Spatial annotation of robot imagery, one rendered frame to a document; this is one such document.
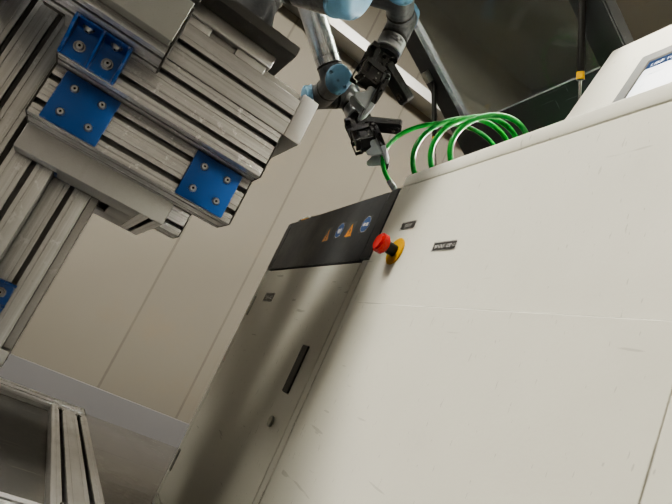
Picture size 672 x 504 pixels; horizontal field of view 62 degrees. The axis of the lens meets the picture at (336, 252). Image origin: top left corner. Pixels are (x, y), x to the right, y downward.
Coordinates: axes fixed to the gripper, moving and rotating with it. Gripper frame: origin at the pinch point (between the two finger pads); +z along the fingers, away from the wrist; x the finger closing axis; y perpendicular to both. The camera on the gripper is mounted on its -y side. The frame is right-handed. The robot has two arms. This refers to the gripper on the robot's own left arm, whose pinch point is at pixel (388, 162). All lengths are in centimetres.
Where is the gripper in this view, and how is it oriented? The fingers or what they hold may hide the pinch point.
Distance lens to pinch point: 167.7
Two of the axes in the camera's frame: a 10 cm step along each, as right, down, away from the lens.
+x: -0.6, -5.1, -8.6
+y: -9.5, 2.9, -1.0
